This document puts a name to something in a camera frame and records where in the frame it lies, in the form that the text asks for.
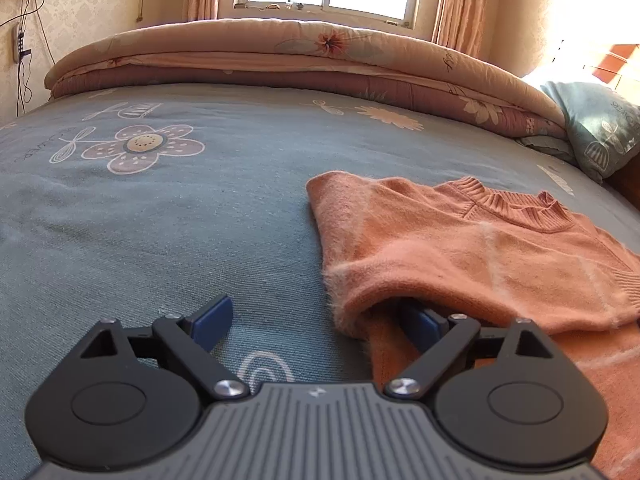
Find grey-green floral pillow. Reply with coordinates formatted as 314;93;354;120
540;80;640;183

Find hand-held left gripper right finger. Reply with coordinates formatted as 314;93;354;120
384;300;556;401

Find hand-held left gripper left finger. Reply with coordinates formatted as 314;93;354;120
80;295;251;401

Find folded pink floral quilt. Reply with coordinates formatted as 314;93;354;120
44;17;568;141

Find black power cable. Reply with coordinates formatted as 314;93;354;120
0;0;56;118

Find wooden headboard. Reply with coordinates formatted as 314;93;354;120
580;42;640;201

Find orange knit sweater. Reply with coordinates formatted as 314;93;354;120
306;170;640;480

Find flat grey-green pillow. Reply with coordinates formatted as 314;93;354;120
515;135;578;163

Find grey-blue floral bed sheet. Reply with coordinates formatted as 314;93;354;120
0;82;640;461

